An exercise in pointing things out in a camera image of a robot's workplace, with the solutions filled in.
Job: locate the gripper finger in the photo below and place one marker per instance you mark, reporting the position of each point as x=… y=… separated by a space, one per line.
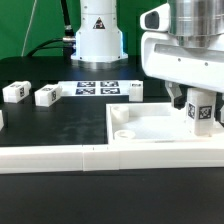
x=175 y=94
x=221 y=106

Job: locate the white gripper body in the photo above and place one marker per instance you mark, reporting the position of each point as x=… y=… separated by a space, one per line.
x=184 y=47

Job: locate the white square tabletop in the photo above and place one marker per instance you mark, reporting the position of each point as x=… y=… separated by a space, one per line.
x=156 y=125

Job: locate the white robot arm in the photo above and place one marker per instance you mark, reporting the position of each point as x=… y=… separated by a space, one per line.
x=99 y=42

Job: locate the small white tagged block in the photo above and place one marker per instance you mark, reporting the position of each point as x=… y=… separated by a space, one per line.
x=136 y=91

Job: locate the white L-shaped obstacle fence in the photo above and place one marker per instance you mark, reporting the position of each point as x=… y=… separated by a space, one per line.
x=109 y=157

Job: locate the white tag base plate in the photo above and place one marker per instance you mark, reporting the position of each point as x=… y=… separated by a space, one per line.
x=98 y=88

